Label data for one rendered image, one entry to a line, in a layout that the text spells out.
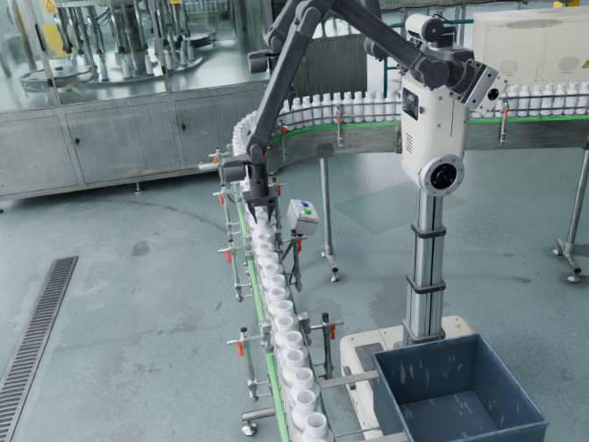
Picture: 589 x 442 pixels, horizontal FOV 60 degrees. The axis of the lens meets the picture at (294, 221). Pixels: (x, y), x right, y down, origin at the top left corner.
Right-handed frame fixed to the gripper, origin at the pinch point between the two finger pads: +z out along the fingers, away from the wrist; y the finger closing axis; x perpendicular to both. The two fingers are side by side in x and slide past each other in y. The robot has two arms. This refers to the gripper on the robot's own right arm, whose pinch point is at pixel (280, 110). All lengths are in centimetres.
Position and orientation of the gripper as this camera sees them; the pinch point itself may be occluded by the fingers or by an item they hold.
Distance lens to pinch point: 193.7
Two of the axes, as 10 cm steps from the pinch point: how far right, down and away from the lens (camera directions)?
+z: 0.8, 8.8, 4.8
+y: -9.8, 1.6, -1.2
